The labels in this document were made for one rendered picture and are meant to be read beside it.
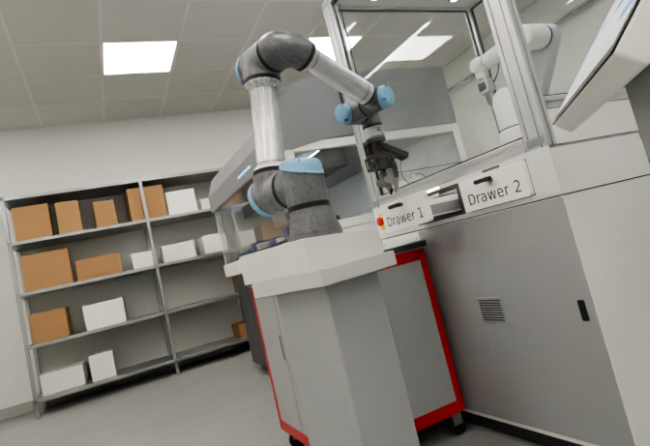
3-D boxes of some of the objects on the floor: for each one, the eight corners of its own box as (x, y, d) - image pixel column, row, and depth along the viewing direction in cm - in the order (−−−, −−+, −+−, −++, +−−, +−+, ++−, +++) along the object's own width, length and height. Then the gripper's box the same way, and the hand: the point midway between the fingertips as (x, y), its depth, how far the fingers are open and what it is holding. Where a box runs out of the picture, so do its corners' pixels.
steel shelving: (36, 418, 423) (-2, 195, 444) (43, 408, 467) (9, 206, 488) (385, 310, 578) (345, 148, 599) (366, 309, 622) (329, 159, 643)
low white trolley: (343, 498, 161) (291, 272, 169) (282, 449, 216) (246, 281, 224) (476, 432, 186) (425, 238, 194) (391, 403, 241) (354, 253, 250)
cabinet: (652, 489, 127) (565, 193, 136) (423, 412, 220) (379, 239, 228) (815, 372, 169) (741, 152, 177) (565, 349, 261) (523, 205, 269)
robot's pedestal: (403, 624, 102) (320, 269, 110) (310, 580, 123) (246, 285, 131) (473, 541, 124) (398, 249, 132) (383, 516, 145) (324, 265, 153)
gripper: (357, 145, 184) (371, 199, 182) (371, 135, 175) (387, 193, 172) (376, 142, 188) (391, 195, 186) (391, 133, 178) (406, 189, 176)
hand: (395, 190), depth 181 cm, fingers open, 3 cm apart
